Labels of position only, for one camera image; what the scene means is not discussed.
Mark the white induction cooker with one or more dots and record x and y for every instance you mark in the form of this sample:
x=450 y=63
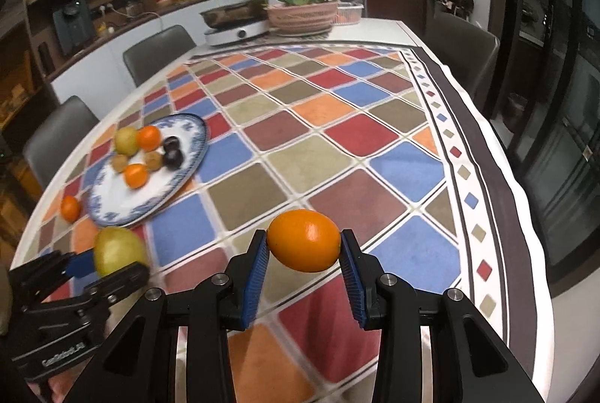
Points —
x=236 y=34

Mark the yellow pear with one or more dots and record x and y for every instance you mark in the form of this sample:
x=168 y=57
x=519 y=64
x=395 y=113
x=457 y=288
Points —
x=125 y=141

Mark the brown kiwi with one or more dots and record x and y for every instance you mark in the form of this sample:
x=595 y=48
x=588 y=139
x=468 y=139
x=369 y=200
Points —
x=153 y=160
x=119 y=162

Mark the small orange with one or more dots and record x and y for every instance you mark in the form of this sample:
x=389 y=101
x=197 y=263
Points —
x=70 y=209

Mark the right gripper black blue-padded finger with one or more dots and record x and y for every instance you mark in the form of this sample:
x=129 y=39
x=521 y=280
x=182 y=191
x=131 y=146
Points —
x=470 y=363
x=137 y=362

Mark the grey chair near left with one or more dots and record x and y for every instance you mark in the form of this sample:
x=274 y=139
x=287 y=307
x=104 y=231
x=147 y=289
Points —
x=59 y=134

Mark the large orange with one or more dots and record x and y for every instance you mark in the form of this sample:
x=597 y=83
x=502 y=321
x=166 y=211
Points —
x=304 y=240

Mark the grey chair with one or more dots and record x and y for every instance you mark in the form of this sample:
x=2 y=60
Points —
x=154 y=53
x=469 y=51
x=59 y=134

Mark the steel pot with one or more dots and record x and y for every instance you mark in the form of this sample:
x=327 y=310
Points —
x=235 y=14

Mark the clear plastic container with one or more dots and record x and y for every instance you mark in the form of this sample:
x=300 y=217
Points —
x=350 y=12

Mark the blue white porcelain plate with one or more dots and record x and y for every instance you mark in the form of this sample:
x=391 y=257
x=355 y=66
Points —
x=128 y=189

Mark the dark plum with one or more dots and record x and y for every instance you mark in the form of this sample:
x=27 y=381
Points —
x=171 y=143
x=173 y=159

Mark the colourful checkered tablecloth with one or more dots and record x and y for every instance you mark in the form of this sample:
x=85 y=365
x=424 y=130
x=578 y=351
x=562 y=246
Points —
x=376 y=138

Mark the black water dispenser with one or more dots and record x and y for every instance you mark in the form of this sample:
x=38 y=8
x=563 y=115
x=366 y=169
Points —
x=73 y=26

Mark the green apple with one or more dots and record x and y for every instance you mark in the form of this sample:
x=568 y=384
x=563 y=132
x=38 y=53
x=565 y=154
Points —
x=117 y=247

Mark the grey chair right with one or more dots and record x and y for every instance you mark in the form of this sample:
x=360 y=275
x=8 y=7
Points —
x=469 y=51

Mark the pink basket with greens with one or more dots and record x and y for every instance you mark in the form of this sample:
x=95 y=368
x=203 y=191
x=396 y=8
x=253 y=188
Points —
x=298 y=16

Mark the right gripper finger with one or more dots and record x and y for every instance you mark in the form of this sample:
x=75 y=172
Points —
x=53 y=268
x=120 y=284

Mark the grey chair far left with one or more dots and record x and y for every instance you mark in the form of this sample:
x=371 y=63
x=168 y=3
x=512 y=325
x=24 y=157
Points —
x=154 y=53

